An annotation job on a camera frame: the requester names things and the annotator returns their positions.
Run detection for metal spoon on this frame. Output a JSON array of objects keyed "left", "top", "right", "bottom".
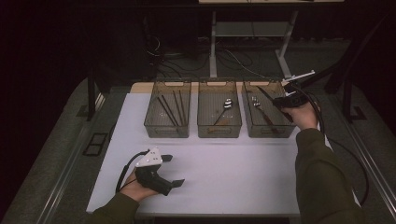
[{"left": 213, "top": 97, "right": 234, "bottom": 125}]

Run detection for small wooden spoon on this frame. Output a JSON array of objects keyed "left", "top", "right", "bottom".
[{"left": 208, "top": 114, "right": 234, "bottom": 133}]

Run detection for white metal desk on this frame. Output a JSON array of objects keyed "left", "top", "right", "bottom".
[{"left": 198, "top": 0, "right": 346, "bottom": 81}]

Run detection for person's left hand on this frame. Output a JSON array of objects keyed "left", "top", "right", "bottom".
[{"left": 120, "top": 172, "right": 160, "bottom": 203}]

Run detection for large black metal stand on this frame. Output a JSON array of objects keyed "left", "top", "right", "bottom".
[{"left": 298, "top": 12, "right": 396, "bottom": 124}]

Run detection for metal floor rail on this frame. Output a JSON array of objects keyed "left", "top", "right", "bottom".
[
  {"left": 337, "top": 119, "right": 396, "bottom": 216},
  {"left": 35, "top": 92, "right": 106, "bottom": 224}
]

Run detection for black floor outlet frame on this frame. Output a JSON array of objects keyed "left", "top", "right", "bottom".
[{"left": 82, "top": 133, "right": 109, "bottom": 157}]

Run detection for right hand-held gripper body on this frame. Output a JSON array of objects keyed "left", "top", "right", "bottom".
[{"left": 279, "top": 70, "right": 317, "bottom": 110}]

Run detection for transparent grey plastic bin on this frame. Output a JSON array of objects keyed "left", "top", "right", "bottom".
[
  {"left": 196, "top": 77, "right": 243, "bottom": 139},
  {"left": 143, "top": 78, "right": 192, "bottom": 139},
  {"left": 241, "top": 78, "right": 298, "bottom": 139}
]

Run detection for fork with wooden handle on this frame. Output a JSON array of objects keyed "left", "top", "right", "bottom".
[{"left": 250, "top": 95, "right": 279, "bottom": 133}]

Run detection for white floor cable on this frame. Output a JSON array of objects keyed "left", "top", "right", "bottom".
[{"left": 223, "top": 48, "right": 269, "bottom": 79}]

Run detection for person's right hand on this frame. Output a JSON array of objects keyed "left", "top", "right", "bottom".
[{"left": 281, "top": 101, "right": 320, "bottom": 130}]

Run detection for black floor cable bundle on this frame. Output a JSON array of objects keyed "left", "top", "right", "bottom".
[{"left": 146, "top": 34, "right": 281, "bottom": 80}]

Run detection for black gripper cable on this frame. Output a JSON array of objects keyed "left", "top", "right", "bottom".
[
  {"left": 115, "top": 148, "right": 150, "bottom": 194},
  {"left": 292, "top": 85, "right": 372, "bottom": 208}
]

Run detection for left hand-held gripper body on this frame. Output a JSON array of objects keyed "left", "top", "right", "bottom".
[{"left": 134, "top": 147, "right": 173, "bottom": 197}]

